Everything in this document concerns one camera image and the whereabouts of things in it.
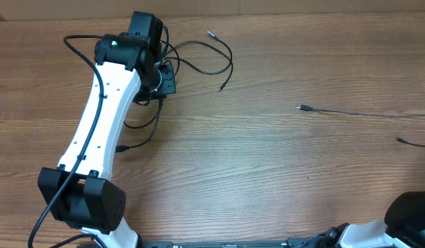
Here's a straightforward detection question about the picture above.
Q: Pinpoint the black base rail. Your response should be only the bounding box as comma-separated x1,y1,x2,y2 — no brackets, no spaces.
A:
142,234,323,248

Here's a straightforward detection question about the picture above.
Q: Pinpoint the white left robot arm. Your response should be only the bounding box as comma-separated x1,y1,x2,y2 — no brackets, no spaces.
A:
38,12,176,247

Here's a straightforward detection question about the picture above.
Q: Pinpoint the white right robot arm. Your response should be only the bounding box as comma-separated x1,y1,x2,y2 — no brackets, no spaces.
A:
318,191,425,248

